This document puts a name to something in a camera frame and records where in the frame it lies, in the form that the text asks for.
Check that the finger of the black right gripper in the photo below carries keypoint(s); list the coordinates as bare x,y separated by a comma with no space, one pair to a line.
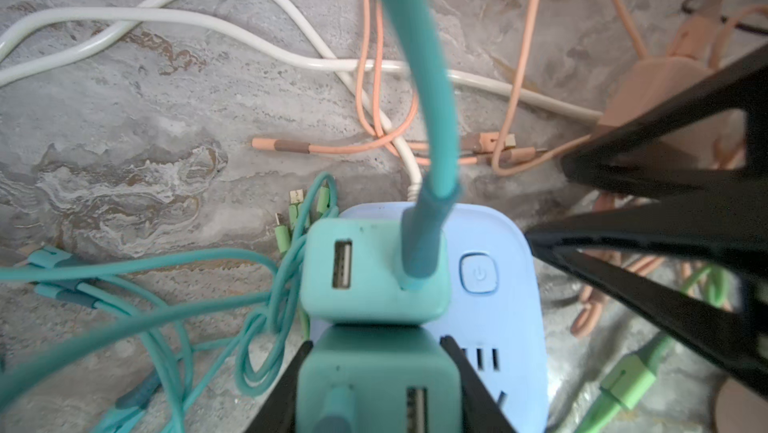
659,133
727,229

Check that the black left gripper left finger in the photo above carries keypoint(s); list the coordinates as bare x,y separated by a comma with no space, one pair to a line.
277,414

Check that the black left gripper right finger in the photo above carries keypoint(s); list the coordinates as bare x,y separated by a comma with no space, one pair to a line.
480,412

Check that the blue power strip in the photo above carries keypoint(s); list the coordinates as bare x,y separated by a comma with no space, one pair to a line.
494,314

